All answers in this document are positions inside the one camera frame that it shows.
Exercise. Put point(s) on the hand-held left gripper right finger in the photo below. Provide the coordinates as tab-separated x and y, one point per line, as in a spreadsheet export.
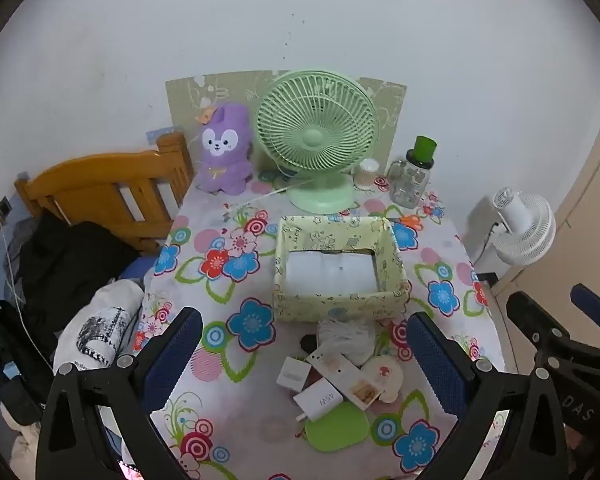
437	360

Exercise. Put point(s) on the cream round pocket mirror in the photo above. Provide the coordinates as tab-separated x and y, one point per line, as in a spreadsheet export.
385	375

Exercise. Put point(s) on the crumpled white plastic bag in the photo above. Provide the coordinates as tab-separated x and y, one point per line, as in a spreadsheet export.
347	340

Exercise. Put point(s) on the wooden bed headboard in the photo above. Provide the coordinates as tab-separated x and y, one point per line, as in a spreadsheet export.
95	175

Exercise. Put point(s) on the white clip fan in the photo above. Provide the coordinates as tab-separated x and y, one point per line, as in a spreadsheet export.
522	230

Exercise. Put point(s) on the floral tablecloth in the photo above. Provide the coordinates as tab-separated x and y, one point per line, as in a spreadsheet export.
220	240

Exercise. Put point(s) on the blue bed sheet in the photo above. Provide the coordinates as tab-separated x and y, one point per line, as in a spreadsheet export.
137	267

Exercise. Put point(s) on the black jacket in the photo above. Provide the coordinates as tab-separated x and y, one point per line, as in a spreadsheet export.
70	270

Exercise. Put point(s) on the small white cube charger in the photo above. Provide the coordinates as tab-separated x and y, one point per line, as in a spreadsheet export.
292	374

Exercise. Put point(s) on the white tissue pack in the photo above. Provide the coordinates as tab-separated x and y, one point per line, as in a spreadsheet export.
330	272

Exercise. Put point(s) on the black backpack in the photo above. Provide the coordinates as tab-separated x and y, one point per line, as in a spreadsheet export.
5	340

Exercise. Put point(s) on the glass mug jar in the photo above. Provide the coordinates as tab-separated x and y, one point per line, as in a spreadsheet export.
409	185

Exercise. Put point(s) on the purple plush toy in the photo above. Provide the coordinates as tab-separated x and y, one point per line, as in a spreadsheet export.
225	160

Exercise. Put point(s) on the green plastic cup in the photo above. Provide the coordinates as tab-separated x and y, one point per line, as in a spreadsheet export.
425	149

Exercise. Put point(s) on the green rounded case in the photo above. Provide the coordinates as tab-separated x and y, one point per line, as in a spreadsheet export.
337	427

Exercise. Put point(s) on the white printed cloth bag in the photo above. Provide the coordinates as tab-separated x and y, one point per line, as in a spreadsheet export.
100	320

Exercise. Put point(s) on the green desk fan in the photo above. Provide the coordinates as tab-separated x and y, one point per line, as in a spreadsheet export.
312	137

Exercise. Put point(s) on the blue wall sticker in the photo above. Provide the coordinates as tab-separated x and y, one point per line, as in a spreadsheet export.
164	135

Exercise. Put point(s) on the grey remote control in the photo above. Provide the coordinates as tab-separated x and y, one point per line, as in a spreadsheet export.
337	370

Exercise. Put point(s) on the green printed fabric storage box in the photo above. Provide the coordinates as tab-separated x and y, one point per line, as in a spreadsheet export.
340	307

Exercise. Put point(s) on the small dark object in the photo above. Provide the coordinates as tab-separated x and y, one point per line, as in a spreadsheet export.
310	344

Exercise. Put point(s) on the cotton swab container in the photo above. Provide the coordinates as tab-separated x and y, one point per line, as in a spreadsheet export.
366	175

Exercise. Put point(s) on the white charger adapter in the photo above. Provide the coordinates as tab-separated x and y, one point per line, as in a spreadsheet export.
320	400

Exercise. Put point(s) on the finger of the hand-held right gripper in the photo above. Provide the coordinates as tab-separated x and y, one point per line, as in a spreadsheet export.
540	325
595	307

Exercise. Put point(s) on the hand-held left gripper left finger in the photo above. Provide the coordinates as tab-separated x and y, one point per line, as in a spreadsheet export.
172	355

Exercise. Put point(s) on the wall socket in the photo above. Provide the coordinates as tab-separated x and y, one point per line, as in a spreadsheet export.
3	208

